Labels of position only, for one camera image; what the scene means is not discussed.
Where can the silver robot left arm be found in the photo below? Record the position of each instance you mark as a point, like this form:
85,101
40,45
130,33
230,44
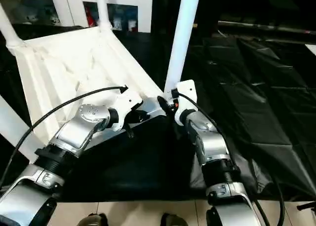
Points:
74,129

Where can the red bottle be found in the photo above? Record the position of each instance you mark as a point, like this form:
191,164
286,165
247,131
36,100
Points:
90,17

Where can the short black bar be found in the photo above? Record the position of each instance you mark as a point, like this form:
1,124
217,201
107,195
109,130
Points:
306,206

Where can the black work surface mat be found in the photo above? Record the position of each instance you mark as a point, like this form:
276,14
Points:
247,87

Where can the brown round robot part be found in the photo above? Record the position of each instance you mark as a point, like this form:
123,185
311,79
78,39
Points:
174,220
93,220

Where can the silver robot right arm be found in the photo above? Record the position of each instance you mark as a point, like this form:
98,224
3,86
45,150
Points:
209,142

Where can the white plastic table top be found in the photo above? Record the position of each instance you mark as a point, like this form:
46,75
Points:
74,62

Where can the white paper sheet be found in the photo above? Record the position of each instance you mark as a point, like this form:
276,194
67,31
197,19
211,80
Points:
311,49

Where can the black backdrop cloth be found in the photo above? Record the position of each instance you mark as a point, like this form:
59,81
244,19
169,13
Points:
247,3

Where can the white plastic table leg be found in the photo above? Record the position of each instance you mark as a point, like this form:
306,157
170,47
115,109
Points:
7,25
182,38
103,8
14,127

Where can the small white jar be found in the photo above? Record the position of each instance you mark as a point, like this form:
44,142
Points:
132,26

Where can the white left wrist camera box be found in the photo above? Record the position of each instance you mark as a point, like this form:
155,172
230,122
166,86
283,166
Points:
126,102

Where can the long dark metal rod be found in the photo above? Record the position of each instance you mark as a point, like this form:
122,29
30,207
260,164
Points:
259,26

